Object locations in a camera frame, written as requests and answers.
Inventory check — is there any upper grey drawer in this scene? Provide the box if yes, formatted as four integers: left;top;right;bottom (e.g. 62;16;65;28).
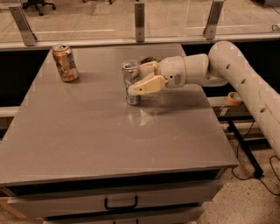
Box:
8;179;223;218

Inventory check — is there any crushed silver redbull can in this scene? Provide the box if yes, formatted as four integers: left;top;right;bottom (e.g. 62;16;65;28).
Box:
122;59;140;106

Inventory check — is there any black floor cable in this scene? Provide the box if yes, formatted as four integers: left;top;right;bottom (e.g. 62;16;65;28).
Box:
231;122;280;197

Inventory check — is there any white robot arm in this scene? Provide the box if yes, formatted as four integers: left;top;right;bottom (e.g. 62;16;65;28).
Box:
128;41;280;157

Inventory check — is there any right metal bracket post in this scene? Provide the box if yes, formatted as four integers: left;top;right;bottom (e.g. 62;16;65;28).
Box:
203;0;224;39

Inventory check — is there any left metal bracket post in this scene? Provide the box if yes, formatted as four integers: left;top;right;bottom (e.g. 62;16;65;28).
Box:
9;5;37;46

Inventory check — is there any metal bracket post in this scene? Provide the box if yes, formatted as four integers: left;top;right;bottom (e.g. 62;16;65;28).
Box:
135;2;144;42
203;0;224;39
9;5;37;46

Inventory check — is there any roll of tan tape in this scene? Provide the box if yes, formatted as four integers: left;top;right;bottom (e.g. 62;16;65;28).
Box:
227;92;242;106

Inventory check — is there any black metal frame leg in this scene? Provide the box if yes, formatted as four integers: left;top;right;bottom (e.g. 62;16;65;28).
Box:
227;120;263;179

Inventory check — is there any black office chair base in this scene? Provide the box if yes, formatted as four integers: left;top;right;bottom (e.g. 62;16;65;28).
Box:
22;0;56;16

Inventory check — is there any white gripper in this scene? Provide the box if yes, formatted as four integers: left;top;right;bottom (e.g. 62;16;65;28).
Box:
132;56;186;95

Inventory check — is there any orange soda can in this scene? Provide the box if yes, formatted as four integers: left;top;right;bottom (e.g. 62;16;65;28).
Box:
52;44;79;82

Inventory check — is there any middle metal bracket post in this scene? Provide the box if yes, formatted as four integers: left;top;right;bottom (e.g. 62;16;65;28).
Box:
135;2;144;42

